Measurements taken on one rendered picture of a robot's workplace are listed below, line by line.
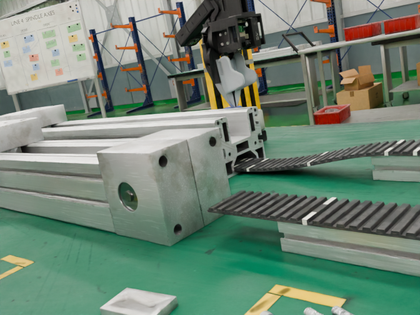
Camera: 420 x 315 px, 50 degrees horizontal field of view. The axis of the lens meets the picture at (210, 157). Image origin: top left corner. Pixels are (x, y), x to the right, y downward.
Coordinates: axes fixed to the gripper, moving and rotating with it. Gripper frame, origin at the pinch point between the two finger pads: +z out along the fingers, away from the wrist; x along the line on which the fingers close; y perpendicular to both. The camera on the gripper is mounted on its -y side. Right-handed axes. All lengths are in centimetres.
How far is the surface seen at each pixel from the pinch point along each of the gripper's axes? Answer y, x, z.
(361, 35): -93, 268, -2
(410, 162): 36.1, -15.0, 6.5
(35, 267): 10.1, -45.6, 8.6
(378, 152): 33.1, -15.7, 5.2
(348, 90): -196, 448, 62
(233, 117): 9.1, -10.7, 1.2
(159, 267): 23.1, -40.5, 8.7
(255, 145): 11.8, -10.0, 5.8
